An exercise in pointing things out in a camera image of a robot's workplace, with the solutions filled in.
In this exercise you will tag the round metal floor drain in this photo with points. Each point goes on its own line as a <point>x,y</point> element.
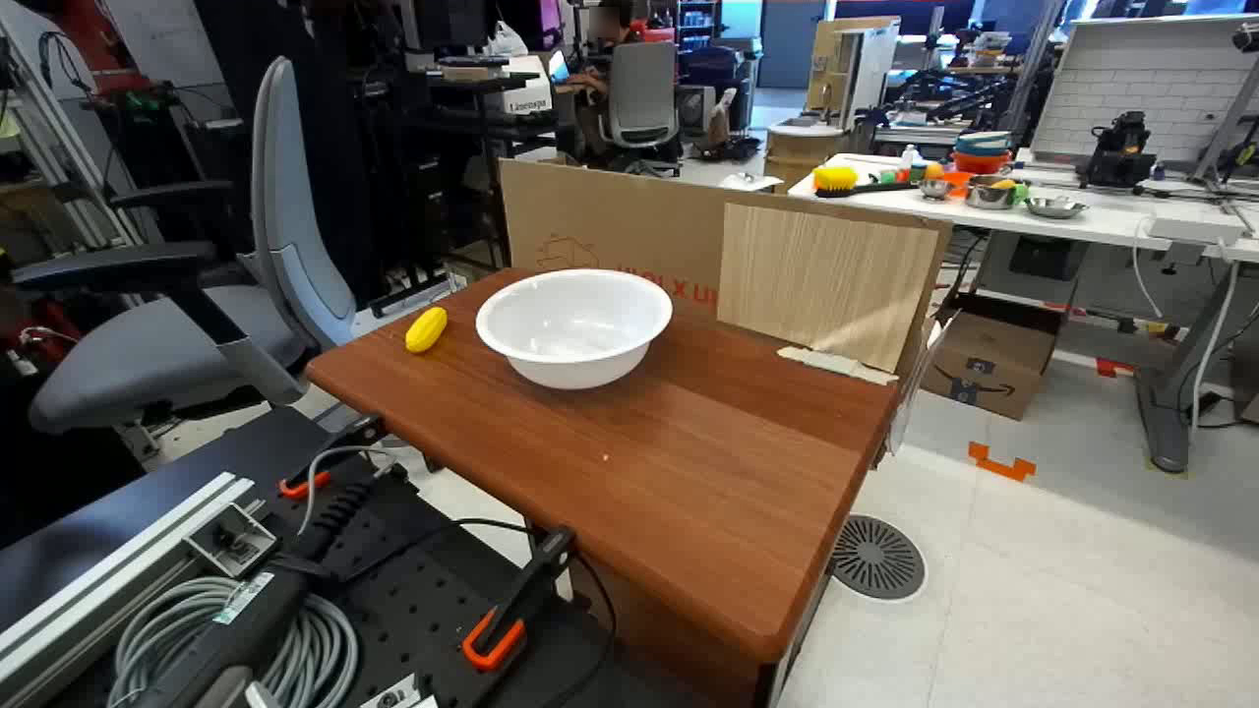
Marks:
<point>877,559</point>

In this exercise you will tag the cardboard box on floor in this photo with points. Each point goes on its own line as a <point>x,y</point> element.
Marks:
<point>984,357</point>

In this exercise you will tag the yellow oblong toy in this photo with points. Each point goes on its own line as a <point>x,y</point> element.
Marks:
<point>426,329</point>

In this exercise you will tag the white pegboard panel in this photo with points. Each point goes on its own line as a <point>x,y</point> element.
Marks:
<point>1144,80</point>

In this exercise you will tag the stack of coloured bowls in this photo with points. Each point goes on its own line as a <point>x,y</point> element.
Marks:
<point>981,150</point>

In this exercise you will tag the black clamp with orange grip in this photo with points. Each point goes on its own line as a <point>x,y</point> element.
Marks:
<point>504,615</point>
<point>316,483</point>

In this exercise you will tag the brown wooden table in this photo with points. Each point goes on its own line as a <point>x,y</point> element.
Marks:
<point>681,456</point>

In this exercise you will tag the seated person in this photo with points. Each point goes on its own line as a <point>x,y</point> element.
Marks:
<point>613,33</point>

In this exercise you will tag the small metal bowl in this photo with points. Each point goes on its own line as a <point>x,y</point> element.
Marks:
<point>1054,206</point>

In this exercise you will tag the black mounting plate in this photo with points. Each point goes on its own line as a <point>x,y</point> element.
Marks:
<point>418,577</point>

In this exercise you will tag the black machine on table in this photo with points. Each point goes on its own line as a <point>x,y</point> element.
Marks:
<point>1119,150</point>

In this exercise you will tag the light wood-grain panel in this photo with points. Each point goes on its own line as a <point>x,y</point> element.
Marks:
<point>821,275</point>

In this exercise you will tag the aluminium extrusion rail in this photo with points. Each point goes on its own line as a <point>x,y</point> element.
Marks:
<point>100,577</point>

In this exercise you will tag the white plastic bowl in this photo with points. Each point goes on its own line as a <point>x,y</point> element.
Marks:
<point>572,329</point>

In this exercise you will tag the brown cardboard panel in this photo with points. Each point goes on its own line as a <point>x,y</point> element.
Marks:
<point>603,220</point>

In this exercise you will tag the grey mesh office chair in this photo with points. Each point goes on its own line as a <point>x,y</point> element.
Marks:
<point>644,93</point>

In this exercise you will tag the white work table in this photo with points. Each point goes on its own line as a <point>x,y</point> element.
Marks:
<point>1114,220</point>

